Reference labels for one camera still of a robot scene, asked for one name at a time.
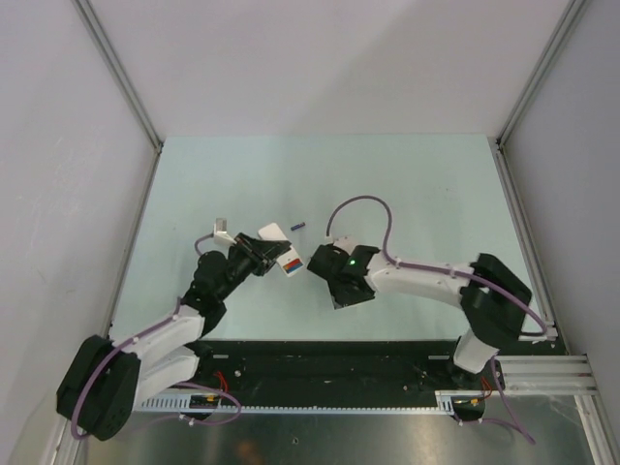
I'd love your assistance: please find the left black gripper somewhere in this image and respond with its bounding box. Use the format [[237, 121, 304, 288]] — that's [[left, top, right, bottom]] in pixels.
[[216, 232, 291, 300]]

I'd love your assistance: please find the white red remote control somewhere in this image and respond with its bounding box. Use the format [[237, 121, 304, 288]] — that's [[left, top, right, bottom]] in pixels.
[[258, 223, 304, 277]]

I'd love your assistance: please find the blue battery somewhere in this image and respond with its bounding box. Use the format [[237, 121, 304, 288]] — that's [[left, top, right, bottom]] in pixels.
[[285, 265, 303, 276]]

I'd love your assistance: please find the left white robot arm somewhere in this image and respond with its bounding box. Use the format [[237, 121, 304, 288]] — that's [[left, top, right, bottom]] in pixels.
[[56, 223, 293, 441]]

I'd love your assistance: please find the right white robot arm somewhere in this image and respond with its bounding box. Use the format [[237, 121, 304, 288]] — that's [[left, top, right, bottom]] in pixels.
[[308, 240, 532, 388]]

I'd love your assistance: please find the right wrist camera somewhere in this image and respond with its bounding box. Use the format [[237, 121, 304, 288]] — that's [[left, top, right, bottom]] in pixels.
[[324, 235, 357, 254]]

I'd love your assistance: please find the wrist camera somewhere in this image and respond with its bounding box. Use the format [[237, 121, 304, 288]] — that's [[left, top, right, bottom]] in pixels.
[[212, 218, 234, 246], [324, 235, 357, 254]]

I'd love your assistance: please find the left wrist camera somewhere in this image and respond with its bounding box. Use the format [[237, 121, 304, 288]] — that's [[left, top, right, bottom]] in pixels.
[[212, 218, 234, 246]]

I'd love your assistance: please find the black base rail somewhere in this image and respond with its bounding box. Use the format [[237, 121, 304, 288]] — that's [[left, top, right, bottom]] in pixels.
[[189, 340, 503, 409]]

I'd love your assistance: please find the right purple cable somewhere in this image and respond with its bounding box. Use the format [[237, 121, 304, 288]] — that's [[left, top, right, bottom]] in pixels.
[[325, 195, 548, 339]]

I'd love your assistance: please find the purple cable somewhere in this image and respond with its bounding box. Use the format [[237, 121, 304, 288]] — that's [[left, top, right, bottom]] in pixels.
[[70, 233, 217, 441], [325, 195, 548, 339]]

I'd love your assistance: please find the grey cable duct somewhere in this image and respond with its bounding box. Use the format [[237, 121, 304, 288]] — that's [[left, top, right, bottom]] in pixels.
[[130, 390, 466, 416]]

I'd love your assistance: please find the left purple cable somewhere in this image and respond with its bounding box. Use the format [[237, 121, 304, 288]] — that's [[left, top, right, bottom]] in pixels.
[[70, 233, 217, 441]]

